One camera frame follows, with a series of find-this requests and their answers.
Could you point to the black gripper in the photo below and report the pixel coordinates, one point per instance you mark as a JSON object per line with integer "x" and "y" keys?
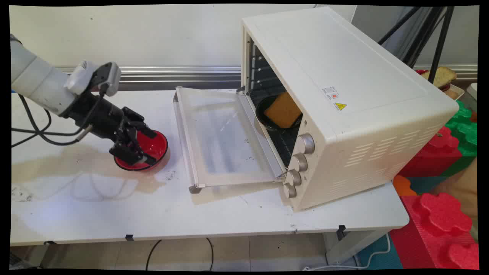
{"x": 101, "y": 116}

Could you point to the red bowl black rim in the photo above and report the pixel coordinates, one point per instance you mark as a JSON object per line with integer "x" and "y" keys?
{"x": 156, "y": 147}

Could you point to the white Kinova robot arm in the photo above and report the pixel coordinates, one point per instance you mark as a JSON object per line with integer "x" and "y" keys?
{"x": 36, "y": 78}

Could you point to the glass oven door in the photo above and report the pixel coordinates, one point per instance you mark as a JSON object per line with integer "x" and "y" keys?
{"x": 221, "y": 133}

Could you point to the black round pan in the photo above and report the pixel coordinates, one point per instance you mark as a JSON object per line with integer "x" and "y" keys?
{"x": 261, "y": 110}

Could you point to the orange sponge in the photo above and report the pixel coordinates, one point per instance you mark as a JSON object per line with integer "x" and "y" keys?
{"x": 283, "y": 110}

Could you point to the silver oven knob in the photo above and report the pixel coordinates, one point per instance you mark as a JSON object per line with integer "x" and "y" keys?
{"x": 299, "y": 162}
{"x": 289, "y": 190}
{"x": 305, "y": 144}
{"x": 293, "y": 177}

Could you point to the yellow warning sticker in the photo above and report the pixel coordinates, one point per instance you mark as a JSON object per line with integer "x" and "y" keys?
{"x": 340, "y": 106}

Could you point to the cream toaster oven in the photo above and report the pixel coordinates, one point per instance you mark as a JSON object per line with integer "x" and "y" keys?
{"x": 344, "y": 95}

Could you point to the white table leg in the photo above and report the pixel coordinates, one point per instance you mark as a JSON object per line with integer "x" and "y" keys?
{"x": 351, "y": 246}

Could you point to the blue foam mat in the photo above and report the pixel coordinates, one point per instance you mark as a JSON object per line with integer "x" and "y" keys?
{"x": 378, "y": 254}

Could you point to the orange foam block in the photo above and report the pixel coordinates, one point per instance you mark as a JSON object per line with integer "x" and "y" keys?
{"x": 403, "y": 185}

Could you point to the teal foam block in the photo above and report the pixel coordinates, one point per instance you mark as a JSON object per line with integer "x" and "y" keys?
{"x": 428, "y": 184}

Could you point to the brown toast slice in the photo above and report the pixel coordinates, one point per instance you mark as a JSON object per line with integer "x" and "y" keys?
{"x": 443, "y": 75}

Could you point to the large red foam block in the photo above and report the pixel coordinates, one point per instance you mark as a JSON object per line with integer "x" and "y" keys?
{"x": 439, "y": 229}

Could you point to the black tripod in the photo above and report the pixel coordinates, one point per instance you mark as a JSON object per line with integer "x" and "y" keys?
{"x": 439, "y": 42}

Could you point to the white tray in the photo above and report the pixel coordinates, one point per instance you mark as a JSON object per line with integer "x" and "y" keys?
{"x": 456, "y": 91}

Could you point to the green foam block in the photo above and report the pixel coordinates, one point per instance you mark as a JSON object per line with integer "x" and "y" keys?
{"x": 467, "y": 133}

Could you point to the white grey wrist camera box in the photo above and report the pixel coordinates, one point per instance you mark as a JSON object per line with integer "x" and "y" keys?
{"x": 109, "y": 78}

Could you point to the aluminium table rail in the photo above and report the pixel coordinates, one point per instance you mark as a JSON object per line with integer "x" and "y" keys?
{"x": 172, "y": 70}

